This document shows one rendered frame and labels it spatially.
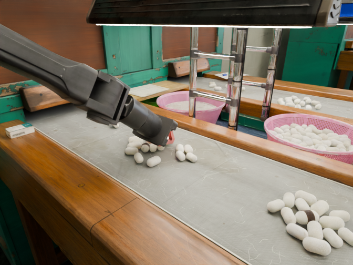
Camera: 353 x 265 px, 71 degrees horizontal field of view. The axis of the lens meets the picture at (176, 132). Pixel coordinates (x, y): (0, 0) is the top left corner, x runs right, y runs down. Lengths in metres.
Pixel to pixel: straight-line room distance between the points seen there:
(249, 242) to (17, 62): 0.43
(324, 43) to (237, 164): 2.70
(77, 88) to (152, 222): 0.24
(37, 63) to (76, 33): 0.59
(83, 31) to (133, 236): 0.79
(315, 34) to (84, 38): 2.65
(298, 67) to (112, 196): 3.02
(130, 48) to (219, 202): 0.82
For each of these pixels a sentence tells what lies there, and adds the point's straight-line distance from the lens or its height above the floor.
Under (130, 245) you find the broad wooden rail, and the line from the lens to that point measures 0.38.
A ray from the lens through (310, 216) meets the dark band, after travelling 0.47.
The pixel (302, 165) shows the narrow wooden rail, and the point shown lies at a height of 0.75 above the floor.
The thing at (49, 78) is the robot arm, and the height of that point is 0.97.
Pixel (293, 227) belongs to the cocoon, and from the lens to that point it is 0.45.
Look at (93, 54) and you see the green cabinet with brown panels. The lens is 1.03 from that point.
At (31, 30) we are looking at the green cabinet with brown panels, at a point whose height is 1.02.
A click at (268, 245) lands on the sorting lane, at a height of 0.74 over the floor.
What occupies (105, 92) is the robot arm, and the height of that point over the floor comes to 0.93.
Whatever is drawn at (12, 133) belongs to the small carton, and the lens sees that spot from 0.78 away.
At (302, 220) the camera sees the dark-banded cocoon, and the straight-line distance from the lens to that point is 0.47.
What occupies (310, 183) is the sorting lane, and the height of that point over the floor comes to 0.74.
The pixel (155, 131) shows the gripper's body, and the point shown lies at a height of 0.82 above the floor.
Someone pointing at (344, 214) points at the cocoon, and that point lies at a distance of 0.51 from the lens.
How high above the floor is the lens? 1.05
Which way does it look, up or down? 24 degrees down
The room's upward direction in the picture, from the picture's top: straight up
